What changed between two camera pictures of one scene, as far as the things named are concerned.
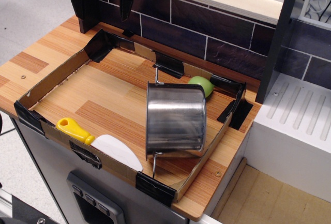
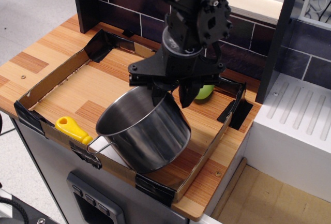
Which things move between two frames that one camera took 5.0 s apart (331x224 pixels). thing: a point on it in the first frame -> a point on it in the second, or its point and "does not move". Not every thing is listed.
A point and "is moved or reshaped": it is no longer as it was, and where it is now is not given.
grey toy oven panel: (94, 206) does not move
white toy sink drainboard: (290, 136) does not move
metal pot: (176, 120) is moved or reshaped
